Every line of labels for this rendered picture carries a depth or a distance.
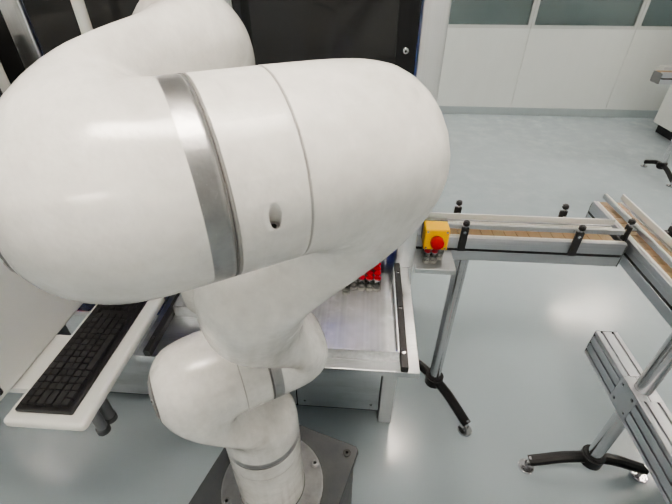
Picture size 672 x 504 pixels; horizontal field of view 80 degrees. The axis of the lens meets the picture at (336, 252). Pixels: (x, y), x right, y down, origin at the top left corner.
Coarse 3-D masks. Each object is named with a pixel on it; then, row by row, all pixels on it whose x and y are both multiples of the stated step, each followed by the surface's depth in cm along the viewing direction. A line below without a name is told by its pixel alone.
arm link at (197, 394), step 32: (160, 352) 50; (192, 352) 48; (160, 384) 46; (192, 384) 46; (224, 384) 47; (256, 384) 49; (160, 416) 47; (192, 416) 46; (224, 416) 49; (256, 416) 57; (288, 416) 60; (256, 448) 56; (288, 448) 61
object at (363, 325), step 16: (384, 288) 118; (336, 304) 112; (352, 304) 112; (368, 304) 112; (384, 304) 112; (320, 320) 107; (336, 320) 107; (352, 320) 107; (368, 320) 107; (384, 320) 107; (336, 336) 103; (352, 336) 103; (368, 336) 103; (384, 336) 103; (336, 352) 96; (352, 352) 96; (368, 352) 95; (384, 352) 95
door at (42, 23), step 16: (32, 0) 90; (48, 0) 90; (64, 0) 90; (96, 0) 89; (112, 0) 89; (128, 0) 89; (32, 16) 92; (48, 16) 92; (64, 16) 92; (96, 16) 91; (112, 16) 91; (128, 16) 91; (48, 32) 94; (64, 32) 94; (80, 32) 94; (48, 48) 96
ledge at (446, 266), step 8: (416, 256) 131; (448, 256) 131; (416, 264) 127; (424, 264) 127; (432, 264) 127; (440, 264) 127; (448, 264) 127; (416, 272) 127; (424, 272) 126; (432, 272) 126; (440, 272) 126; (448, 272) 126
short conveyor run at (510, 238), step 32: (480, 224) 130; (512, 224) 137; (544, 224) 137; (576, 224) 137; (608, 224) 133; (480, 256) 134; (512, 256) 133; (544, 256) 132; (576, 256) 131; (608, 256) 130
